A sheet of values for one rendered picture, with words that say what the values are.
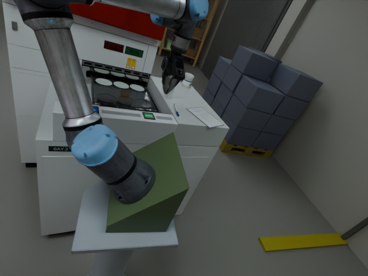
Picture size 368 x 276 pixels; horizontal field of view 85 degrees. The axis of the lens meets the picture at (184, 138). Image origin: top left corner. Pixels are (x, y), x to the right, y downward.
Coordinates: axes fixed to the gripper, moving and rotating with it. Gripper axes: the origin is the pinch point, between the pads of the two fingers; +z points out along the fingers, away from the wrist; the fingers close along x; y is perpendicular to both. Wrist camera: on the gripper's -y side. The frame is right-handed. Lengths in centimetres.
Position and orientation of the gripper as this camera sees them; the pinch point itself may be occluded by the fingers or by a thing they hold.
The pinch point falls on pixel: (166, 92)
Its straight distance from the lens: 97.3
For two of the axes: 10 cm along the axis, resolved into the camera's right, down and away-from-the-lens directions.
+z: -3.4, 7.8, 5.2
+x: -8.7, -0.5, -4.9
